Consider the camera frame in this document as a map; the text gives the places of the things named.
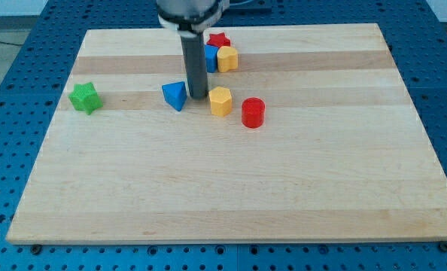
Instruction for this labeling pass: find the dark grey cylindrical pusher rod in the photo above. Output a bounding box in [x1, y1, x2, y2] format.
[178, 31, 208, 99]

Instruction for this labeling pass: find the blue cube block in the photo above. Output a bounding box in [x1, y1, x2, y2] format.
[205, 44, 219, 73]

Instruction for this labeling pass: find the red star block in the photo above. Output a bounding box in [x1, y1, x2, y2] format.
[206, 32, 231, 48]

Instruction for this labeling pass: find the yellow heart block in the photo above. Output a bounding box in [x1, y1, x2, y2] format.
[217, 46, 239, 72]

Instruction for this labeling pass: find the blue triangle block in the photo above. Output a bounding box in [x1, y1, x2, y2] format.
[162, 81, 187, 111]

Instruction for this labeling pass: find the yellow hexagon block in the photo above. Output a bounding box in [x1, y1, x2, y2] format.
[208, 87, 233, 117]

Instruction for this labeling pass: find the red cylinder block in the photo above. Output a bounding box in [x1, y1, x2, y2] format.
[241, 97, 266, 129]

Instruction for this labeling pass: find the green star block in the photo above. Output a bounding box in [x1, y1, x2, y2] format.
[68, 82, 103, 115]

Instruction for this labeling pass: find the light wooden board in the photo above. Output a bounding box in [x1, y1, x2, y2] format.
[6, 23, 447, 245]

